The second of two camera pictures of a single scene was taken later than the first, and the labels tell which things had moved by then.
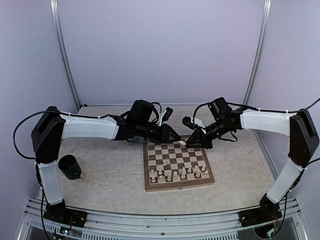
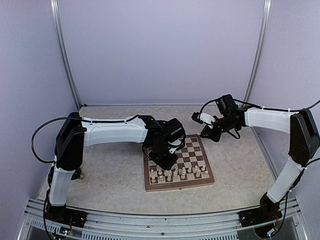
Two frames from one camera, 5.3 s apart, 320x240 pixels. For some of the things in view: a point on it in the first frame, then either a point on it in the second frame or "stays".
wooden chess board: (174, 165) stays
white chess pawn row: (195, 169) stays
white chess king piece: (183, 172) stays
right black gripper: (202, 138) to (215, 137)
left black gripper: (167, 130) to (167, 165)
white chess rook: (161, 178) stays
